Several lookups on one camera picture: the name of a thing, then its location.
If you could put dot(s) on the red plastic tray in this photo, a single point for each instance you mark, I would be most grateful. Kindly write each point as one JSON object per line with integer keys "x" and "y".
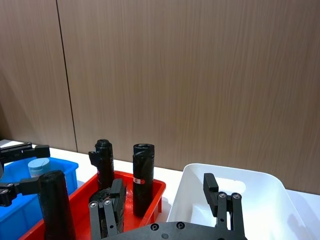
{"x": 82, "y": 207}

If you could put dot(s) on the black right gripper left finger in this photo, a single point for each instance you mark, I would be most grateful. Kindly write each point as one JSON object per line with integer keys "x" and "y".
{"x": 117, "y": 200}

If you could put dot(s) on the large black bag roll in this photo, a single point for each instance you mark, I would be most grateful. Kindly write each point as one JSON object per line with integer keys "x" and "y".
{"x": 56, "y": 207}

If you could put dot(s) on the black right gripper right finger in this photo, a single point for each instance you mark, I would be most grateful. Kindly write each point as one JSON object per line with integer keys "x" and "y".
{"x": 210, "y": 192}

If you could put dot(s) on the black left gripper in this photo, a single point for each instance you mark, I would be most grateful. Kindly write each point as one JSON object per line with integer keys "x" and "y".
{"x": 1, "y": 171}

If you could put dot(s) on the white plastic bin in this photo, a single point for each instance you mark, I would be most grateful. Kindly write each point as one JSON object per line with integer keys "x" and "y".
{"x": 262, "y": 205}

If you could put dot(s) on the pale blue bag roll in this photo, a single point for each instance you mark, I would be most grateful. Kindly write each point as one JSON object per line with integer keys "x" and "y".
{"x": 37, "y": 167}

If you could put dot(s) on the black bag roll red label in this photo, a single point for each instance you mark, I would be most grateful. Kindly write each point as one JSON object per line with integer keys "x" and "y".
{"x": 143, "y": 182}

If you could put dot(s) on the black bag roll loose end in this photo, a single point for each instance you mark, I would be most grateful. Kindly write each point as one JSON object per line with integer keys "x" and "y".
{"x": 105, "y": 165}

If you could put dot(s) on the blue plastic bin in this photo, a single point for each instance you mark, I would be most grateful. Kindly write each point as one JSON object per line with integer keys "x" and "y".
{"x": 15, "y": 217}

